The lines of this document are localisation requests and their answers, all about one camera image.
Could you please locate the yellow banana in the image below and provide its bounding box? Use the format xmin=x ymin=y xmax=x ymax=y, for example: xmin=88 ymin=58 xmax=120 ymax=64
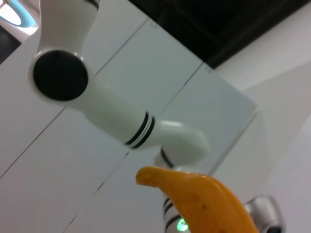
xmin=135 ymin=166 xmax=259 ymax=233

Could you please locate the round blue rimmed ceiling lamp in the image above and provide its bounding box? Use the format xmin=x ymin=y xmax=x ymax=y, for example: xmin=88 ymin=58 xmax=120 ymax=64
xmin=0 ymin=0 xmax=39 ymax=29

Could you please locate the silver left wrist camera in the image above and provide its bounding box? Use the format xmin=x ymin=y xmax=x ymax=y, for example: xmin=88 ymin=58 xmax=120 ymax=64
xmin=244 ymin=194 xmax=285 ymax=233

